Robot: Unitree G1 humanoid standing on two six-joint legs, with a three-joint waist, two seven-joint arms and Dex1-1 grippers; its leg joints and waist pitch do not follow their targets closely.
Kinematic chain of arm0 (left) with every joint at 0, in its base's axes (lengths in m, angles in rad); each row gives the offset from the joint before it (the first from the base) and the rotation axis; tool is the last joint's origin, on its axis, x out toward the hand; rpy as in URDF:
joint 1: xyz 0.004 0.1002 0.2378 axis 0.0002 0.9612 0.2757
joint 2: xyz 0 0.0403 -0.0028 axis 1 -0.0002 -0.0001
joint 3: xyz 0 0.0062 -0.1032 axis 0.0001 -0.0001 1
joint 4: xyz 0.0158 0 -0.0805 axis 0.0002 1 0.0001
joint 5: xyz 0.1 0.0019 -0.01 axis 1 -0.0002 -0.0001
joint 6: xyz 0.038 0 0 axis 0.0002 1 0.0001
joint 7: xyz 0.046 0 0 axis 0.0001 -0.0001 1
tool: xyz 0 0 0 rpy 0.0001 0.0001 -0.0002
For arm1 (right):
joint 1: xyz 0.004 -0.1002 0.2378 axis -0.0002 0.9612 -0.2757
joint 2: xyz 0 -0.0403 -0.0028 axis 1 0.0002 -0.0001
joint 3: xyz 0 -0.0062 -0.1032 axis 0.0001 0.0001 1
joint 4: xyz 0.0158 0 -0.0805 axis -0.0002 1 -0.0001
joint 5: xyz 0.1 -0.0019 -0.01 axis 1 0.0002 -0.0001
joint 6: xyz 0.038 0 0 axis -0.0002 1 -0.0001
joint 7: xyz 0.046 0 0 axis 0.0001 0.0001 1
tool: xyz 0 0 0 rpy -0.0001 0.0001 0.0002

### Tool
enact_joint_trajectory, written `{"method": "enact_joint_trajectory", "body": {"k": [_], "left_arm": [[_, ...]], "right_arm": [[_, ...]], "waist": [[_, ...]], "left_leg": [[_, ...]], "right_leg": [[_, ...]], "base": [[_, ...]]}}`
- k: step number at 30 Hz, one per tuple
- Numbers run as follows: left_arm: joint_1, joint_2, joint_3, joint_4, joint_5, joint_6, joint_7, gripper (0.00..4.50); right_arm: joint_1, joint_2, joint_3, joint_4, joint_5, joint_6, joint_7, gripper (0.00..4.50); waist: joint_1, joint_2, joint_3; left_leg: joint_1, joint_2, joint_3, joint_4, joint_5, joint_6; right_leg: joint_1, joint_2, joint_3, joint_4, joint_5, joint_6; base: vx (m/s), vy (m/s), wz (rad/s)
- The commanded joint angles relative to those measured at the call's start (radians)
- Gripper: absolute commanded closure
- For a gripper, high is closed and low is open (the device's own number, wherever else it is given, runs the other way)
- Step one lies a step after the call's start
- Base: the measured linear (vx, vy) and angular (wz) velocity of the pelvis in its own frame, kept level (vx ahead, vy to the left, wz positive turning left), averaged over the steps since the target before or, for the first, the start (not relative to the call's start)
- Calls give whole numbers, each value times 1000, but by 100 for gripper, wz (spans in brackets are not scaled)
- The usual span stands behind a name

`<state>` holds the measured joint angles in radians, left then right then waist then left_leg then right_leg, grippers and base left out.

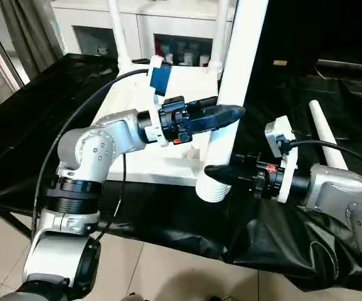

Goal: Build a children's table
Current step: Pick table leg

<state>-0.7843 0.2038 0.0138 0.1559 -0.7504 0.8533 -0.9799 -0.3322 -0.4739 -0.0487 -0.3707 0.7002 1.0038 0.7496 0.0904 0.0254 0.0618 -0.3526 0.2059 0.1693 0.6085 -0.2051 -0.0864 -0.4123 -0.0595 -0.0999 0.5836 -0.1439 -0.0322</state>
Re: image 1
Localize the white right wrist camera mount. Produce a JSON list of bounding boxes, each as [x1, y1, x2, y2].
[[264, 114, 300, 204]]

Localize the white plastic table leg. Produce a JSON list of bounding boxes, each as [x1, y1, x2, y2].
[[194, 0, 270, 204], [106, 0, 130, 69], [307, 99, 349, 172], [210, 0, 237, 78]]

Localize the black work table leg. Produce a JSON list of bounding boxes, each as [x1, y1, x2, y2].
[[0, 209, 33, 240]]

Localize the grey curtain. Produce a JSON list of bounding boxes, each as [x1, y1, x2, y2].
[[0, 0, 66, 86]]

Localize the white plastic table top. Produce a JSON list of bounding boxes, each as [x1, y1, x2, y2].
[[93, 57, 223, 188]]

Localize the white cabinet with glass doors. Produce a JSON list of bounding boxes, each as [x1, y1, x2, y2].
[[50, 0, 235, 69]]

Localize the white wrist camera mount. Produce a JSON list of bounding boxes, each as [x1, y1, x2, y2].
[[145, 55, 174, 149], [264, 114, 300, 204]]

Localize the black mat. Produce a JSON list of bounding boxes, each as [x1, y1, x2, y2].
[[0, 52, 362, 291]]

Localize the long black bar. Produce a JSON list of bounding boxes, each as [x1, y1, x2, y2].
[[316, 58, 362, 75]]

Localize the small red item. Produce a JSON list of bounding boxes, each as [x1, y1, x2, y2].
[[154, 39, 165, 61]]

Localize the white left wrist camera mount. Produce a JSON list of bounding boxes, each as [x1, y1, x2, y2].
[[145, 55, 174, 149]]

